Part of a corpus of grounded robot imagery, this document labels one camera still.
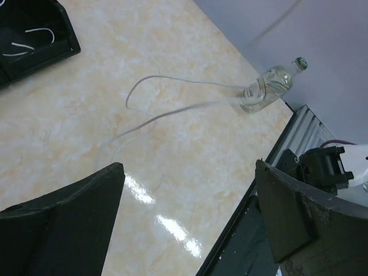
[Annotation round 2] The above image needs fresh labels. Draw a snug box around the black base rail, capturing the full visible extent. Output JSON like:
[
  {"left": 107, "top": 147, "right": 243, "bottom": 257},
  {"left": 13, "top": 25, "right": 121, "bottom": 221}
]
[{"left": 197, "top": 195, "right": 278, "bottom": 275}]

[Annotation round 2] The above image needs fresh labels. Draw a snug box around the clear plastic bottle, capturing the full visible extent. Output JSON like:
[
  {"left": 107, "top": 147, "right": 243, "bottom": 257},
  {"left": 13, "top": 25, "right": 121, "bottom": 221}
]
[{"left": 240, "top": 57, "right": 308, "bottom": 113}]

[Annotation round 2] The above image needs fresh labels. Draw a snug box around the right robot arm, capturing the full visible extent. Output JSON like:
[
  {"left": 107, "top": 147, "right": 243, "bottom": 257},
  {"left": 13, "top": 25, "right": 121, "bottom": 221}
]
[{"left": 276, "top": 143, "right": 367, "bottom": 195}]

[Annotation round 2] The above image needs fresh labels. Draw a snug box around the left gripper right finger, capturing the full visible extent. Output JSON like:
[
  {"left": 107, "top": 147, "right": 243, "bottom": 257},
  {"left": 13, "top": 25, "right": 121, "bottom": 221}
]
[{"left": 255, "top": 160, "right": 367, "bottom": 275}]

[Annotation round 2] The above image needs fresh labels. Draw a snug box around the white wire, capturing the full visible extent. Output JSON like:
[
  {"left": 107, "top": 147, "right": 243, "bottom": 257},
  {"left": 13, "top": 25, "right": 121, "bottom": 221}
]
[
  {"left": 96, "top": 0, "right": 304, "bottom": 173},
  {"left": 2, "top": 27, "right": 56, "bottom": 57}
]

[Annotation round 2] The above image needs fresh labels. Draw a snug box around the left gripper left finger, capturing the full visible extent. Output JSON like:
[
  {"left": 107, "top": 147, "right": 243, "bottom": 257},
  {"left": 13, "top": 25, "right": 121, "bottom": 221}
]
[{"left": 1, "top": 162, "right": 125, "bottom": 275}]

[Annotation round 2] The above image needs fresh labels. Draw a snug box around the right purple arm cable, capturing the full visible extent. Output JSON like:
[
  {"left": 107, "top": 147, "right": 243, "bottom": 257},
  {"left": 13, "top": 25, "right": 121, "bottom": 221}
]
[{"left": 320, "top": 138, "right": 356, "bottom": 149}]

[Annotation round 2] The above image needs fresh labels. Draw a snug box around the black three-compartment tray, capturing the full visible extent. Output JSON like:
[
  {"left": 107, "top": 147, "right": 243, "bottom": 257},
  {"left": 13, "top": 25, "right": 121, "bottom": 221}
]
[{"left": 1, "top": 0, "right": 81, "bottom": 89}]

